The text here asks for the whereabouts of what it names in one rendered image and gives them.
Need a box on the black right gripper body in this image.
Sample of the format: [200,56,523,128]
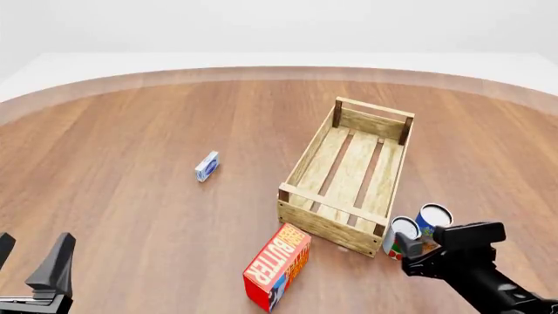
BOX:
[400,247,480,280]

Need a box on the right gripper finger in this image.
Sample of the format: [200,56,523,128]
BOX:
[396,233,424,260]

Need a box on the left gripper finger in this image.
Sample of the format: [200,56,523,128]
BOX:
[24,232,77,297]
[0,232,17,271]

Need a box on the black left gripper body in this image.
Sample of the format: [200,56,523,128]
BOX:
[0,289,74,314]

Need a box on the white red tomato tin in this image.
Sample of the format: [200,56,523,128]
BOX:
[382,215,423,262]

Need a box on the wooden slat tray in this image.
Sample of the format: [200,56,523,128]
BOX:
[276,96,416,259]

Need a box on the blue tin white lid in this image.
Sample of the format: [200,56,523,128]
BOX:
[414,202,454,253]

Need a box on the red butter box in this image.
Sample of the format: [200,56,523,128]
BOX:
[242,222,313,314]

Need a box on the small blue white box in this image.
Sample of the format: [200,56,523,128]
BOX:
[194,150,221,183]

